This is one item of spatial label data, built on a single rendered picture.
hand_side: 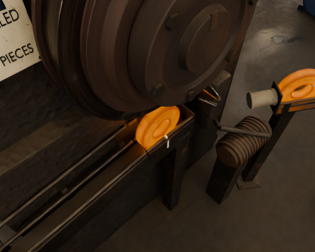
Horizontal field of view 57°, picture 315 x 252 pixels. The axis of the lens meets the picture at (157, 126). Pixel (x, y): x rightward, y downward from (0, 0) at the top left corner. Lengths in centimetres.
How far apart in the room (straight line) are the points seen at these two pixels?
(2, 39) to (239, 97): 163
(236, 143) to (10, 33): 83
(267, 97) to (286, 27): 165
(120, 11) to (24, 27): 20
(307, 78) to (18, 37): 84
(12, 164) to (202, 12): 50
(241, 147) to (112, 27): 79
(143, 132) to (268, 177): 103
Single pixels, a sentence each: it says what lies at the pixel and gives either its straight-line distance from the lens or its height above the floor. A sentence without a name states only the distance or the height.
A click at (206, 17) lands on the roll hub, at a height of 117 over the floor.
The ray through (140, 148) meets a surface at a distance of 92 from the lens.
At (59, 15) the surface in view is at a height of 122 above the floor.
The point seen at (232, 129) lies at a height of 59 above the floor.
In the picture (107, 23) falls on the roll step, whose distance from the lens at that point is 44.
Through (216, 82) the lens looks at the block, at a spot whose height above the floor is 80.
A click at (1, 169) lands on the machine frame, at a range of 73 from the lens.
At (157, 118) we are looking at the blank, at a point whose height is 81.
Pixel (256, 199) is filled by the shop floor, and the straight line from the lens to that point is 163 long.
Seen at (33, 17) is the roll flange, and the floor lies 119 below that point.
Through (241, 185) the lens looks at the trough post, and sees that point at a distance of 162.
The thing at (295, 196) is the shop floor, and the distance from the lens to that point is 171.
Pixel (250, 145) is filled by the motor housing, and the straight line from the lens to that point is 114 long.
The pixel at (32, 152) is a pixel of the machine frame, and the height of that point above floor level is 87.
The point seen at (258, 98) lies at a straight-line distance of 105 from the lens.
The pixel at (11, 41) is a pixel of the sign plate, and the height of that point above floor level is 112.
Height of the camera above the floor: 144
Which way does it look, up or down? 54 degrees down
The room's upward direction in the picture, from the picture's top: straight up
